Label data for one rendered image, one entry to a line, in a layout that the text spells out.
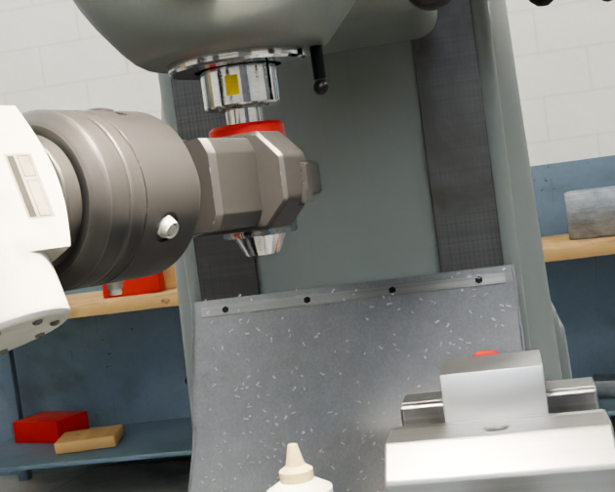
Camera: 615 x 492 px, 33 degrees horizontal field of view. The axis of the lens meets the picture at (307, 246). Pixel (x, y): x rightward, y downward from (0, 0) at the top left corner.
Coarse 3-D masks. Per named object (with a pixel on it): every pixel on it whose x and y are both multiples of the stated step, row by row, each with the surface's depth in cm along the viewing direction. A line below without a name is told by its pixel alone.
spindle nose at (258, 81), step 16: (240, 64) 62; (256, 64) 62; (272, 64) 63; (208, 80) 62; (224, 80) 62; (240, 80) 62; (256, 80) 62; (272, 80) 63; (208, 96) 63; (224, 96) 62; (240, 96) 62; (256, 96) 62; (272, 96) 63; (208, 112) 64
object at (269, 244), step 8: (240, 240) 63; (248, 240) 63; (256, 240) 63; (264, 240) 63; (272, 240) 63; (280, 240) 64; (248, 248) 63; (256, 248) 63; (264, 248) 63; (272, 248) 63; (280, 248) 64; (248, 256) 64
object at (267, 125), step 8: (272, 120) 63; (216, 128) 63; (224, 128) 62; (232, 128) 62; (240, 128) 62; (248, 128) 62; (256, 128) 62; (264, 128) 62; (272, 128) 62; (280, 128) 63; (216, 136) 63; (224, 136) 62
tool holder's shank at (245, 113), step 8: (248, 104) 63; (256, 104) 63; (264, 104) 63; (224, 112) 65; (232, 112) 63; (240, 112) 63; (248, 112) 63; (256, 112) 63; (232, 120) 63; (240, 120) 63; (248, 120) 63; (256, 120) 63
